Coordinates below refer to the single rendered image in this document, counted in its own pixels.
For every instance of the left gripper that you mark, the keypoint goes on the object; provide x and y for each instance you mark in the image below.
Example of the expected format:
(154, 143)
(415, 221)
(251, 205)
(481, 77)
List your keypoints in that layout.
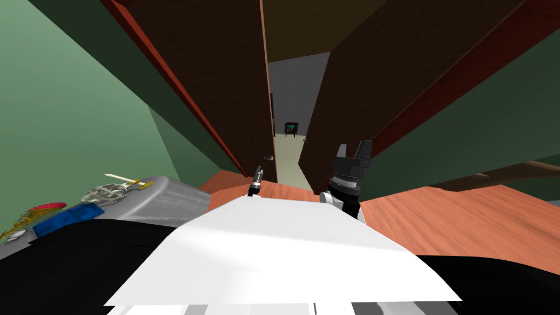
(257, 177)

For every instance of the brown wooden furniture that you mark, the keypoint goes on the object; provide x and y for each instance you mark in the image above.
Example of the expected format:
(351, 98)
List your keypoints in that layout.
(503, 174)

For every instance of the grey cabinet with ornaments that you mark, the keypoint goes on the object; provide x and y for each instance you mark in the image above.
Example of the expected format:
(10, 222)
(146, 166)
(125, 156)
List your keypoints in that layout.
(170, 199)

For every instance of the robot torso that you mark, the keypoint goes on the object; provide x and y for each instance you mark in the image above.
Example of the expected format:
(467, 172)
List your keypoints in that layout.
(280, 253)

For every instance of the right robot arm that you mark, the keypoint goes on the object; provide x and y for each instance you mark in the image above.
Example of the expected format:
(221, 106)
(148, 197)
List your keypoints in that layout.
(503, 288)

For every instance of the small television on stand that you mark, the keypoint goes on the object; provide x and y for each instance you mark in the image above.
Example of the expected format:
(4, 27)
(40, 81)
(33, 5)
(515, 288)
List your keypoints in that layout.
(291, 127)

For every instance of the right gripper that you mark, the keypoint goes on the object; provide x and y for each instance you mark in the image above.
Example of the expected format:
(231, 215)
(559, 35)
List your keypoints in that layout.
(350, 166)

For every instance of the brown door leaf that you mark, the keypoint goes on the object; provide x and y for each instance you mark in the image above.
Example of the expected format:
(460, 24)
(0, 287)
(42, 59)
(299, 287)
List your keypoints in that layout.
(372, 87)
(218, 74)

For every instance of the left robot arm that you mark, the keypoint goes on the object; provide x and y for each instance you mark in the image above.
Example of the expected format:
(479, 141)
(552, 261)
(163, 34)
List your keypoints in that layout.
(65, 271)

